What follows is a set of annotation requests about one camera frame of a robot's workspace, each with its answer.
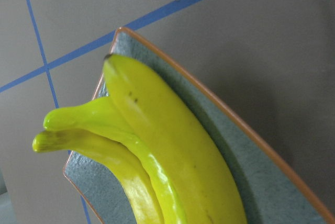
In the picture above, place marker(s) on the yellow banana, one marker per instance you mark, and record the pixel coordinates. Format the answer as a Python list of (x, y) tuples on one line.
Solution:
[(189, 175), (125, 129), (117, 169)]

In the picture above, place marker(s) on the grey square plate orange rim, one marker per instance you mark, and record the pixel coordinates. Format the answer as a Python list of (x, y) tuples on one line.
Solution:
[(270, 189)]

